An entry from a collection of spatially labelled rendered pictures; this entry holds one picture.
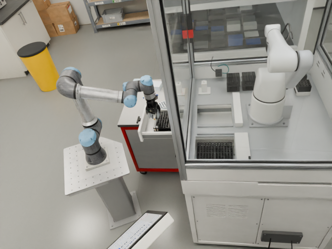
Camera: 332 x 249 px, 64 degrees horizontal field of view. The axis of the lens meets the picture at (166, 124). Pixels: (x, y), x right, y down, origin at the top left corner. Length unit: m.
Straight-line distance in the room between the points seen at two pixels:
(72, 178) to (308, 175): 1.48
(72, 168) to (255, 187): 1.26
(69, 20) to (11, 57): 1.58
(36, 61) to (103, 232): 2.65
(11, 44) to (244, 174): 4.25
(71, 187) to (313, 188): 1.48
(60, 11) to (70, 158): 4.36
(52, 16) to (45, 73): 2.09
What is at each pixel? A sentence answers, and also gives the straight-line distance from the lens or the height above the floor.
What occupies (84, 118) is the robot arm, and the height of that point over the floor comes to 1.07.
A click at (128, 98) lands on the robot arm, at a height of 1.28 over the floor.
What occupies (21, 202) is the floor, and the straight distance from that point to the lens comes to 3.19.
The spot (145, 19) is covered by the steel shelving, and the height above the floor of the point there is 0.15.
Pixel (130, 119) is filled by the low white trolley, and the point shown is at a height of 0.76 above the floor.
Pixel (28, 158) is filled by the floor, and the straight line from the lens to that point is 3.57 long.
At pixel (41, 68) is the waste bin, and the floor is 0.41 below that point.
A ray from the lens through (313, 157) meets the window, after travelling 1.45.
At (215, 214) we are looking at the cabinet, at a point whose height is 0.54.
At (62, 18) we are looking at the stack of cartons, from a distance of 6.16.
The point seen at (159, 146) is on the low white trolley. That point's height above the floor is 0.46.
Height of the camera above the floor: 2.22
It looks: 43 degrees down
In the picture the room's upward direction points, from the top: 12 degrees counter-clockwise
